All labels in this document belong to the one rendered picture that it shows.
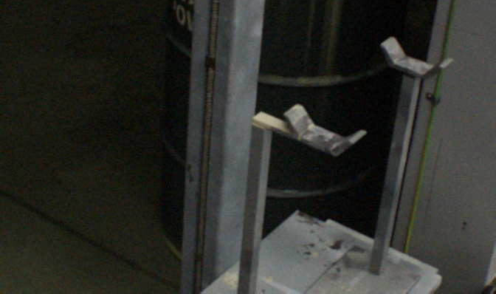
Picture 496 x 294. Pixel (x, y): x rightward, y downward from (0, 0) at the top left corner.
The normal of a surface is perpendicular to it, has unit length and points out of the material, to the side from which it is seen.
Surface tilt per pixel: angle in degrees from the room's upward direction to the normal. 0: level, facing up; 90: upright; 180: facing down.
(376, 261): 90
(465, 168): 90
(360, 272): 0
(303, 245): 0
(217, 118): 90
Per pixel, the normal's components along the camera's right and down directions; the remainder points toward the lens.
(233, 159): 0.82, 0.35
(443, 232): -0.57, 0.40
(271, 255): 0.07, -0.84
